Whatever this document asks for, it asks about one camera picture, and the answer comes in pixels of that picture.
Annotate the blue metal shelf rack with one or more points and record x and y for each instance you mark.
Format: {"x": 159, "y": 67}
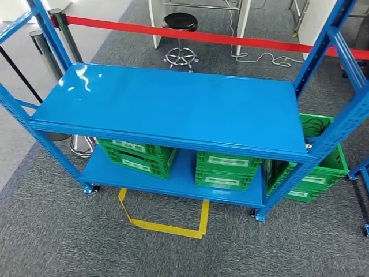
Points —
{"x": 363, "y": 172}
{"x": 173, "y": 111}

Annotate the green plastic crate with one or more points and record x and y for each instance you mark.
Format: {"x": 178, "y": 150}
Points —
{"x": 331, "y": 172}
{"x": 227, "y": 170}
{"x": 135, "y": 162}

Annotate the yellow floor tape marking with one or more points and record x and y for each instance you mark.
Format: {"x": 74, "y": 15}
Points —
{"x": 167, "y": 228}

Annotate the red barrier belt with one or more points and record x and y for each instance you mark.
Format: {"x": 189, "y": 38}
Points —
{"x": 201, "y": 37}

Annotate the black round stool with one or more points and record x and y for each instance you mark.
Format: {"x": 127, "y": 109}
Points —
{"x": 179, "y": 21}

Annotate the white desk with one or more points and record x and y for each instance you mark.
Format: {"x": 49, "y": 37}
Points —
{"x": 155, "y": 23}
{"x": 312, "y": 19}

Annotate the black barrier belt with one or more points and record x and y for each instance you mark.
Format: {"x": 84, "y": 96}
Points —
{"x": 19, "y": 74}

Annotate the chrome stanchion post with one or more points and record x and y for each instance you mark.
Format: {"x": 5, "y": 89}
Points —
{"x": 46, "y": 53}
{"x": 65, "y": 32}

